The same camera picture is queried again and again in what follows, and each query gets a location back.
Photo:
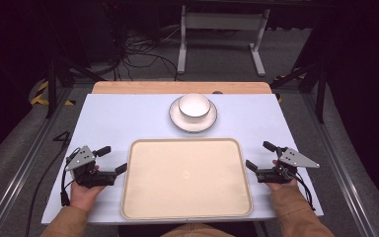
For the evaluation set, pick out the white bowl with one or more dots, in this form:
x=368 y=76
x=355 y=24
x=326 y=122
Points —
x=194 y=106

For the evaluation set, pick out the black tripod stand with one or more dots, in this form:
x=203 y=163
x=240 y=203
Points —
x=320 y=95
x=51 y=89

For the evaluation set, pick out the aluminium floor rail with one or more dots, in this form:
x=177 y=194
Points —
x=23 y=164
x=342 y=171

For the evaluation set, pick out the person's right hand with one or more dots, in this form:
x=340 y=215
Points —
x=281 y=186

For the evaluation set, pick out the beige rectangular tray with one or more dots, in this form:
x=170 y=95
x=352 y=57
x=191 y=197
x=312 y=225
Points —
x=186 y=179

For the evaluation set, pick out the grey metal stand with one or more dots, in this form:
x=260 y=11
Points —
x=222 y=21

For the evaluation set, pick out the person's tan clothing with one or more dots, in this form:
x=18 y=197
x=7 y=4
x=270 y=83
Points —
x=195 y=231

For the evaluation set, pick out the yellow black hazard tape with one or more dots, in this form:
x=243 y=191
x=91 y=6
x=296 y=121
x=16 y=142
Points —
x=39 y=95

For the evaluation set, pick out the person's left hand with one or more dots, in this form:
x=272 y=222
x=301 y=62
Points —
x=83 y=197

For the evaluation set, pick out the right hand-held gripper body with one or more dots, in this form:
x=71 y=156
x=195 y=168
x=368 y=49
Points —
x=294 y=159

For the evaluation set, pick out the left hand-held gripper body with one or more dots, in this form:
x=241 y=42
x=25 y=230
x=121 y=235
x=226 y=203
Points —
x=80 y=159

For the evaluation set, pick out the white plate with dark rim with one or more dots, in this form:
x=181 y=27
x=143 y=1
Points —
x=190 y=125

